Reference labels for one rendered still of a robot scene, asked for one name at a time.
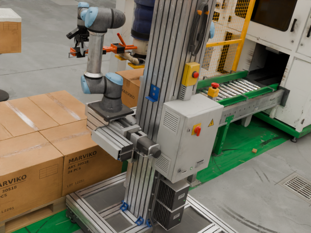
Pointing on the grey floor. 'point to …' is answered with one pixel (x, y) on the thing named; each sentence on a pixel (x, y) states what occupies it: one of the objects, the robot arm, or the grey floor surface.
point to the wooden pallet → (33, 215)
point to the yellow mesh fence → (238, 38)
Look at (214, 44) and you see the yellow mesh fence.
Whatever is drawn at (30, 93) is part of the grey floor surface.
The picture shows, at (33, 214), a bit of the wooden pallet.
